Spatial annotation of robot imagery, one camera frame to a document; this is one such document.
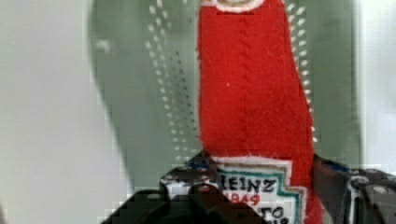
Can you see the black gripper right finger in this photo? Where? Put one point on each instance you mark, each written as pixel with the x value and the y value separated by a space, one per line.
pixel 355 196

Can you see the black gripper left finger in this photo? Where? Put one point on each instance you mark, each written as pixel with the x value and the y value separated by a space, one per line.
pixel 198 170

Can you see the red plush ketchup bottle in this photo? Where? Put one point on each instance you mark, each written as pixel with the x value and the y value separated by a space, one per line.
pixel 255 121

